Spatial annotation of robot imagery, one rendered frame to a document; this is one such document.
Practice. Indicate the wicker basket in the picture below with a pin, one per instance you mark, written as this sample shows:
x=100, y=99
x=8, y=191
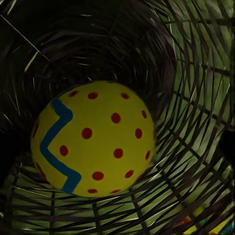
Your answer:
x=160, y=34

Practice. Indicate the easter egg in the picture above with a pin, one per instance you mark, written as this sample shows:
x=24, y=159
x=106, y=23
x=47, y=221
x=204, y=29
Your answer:
x=215, y=231
x=95, y=139

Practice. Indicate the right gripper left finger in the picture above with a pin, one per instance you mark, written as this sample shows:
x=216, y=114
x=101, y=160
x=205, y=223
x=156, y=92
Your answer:
x=12, y=146

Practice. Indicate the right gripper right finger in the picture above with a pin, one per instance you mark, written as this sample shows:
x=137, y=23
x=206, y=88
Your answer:
x=227, y=146

